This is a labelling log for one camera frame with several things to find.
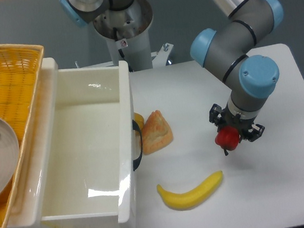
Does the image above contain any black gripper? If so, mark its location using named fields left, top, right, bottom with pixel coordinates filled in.
left=209, top=103, right=265, bottom=142

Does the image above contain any triangular toy pastry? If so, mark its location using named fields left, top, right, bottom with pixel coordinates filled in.
left=142, top=110, right=173, bottom=155

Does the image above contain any red toy pepper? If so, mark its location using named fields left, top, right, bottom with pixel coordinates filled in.
left=215, top=126, right=239, bottom=156

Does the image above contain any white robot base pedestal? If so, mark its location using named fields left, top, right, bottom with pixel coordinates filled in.
left=93, top=0, right=174, bottom=72

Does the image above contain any black drawer handle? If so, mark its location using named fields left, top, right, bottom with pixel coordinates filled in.
left=132, top=120, right=144, bottom=171

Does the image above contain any yellow toy banana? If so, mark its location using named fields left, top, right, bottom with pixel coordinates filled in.
left=156, top=171, right=223, bottom=210

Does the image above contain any white drawer cabinet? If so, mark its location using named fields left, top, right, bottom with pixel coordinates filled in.
left=7, top=58, right=136, bottom=228

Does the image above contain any yellow woven basket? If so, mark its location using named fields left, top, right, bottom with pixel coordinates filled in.
left=0, top=44, right=44, bottom=228

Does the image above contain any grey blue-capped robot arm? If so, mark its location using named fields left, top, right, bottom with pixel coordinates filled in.
left=59, top=0, right=284, bottom=152

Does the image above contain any open white upper drawer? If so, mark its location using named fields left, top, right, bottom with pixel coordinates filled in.
left=18, top=59, right=151, bottom=228

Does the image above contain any yellow toy pepper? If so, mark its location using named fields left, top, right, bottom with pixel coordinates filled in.
left=134, top=113, right=145, bottom=130

